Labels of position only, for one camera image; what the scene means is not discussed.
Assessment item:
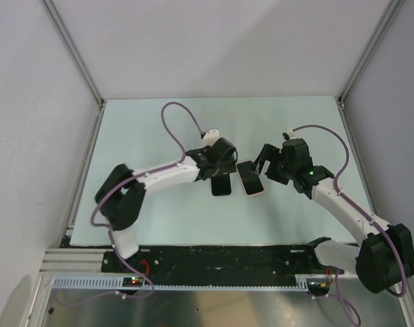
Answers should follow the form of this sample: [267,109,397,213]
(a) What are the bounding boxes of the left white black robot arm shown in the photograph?
[91,138,238,272]

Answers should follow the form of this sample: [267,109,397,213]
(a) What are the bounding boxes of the left controller board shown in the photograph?
[123,277,144,287]

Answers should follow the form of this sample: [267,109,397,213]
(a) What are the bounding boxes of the black smartphone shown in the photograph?
[238,162,264,195]

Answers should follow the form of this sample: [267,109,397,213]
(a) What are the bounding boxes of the pink phone case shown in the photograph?
[236,161,266,197]

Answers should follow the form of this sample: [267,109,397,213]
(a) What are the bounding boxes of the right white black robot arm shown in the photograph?
[251,138,414,296]

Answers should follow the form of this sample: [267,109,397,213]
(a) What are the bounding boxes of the aluminium corner post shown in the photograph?
[337,0,405,106]
[39,0,105,108]

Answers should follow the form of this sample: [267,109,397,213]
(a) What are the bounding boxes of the left aluminium corner post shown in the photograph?
[39,0,105,108]

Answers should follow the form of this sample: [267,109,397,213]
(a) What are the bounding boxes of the grey slotted cable duct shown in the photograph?
[52,274,310,292]

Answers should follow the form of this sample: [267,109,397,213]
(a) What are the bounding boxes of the black phone case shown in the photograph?
[211,173,233,198]

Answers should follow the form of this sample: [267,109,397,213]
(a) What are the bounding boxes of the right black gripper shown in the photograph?
[249,144,296,185]

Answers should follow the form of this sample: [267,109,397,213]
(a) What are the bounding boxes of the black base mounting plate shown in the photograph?
[101,245,327,287]

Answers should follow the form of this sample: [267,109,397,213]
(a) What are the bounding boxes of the controller board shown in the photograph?
[307,279,332,297]
[123,277,144,287]

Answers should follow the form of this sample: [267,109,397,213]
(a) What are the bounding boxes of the aluminium front frame rail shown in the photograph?
[39,248,407,277]

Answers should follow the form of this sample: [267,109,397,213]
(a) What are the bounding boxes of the right controller board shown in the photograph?
[307,279,332,297]

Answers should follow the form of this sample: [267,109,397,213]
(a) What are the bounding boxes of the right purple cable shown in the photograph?
[283,125,409,326]

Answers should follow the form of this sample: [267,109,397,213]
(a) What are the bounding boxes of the right aluminium corner post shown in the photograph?
[337,0,405,106]

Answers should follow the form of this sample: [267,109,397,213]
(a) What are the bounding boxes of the small black phone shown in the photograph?
[212,175,232,195]

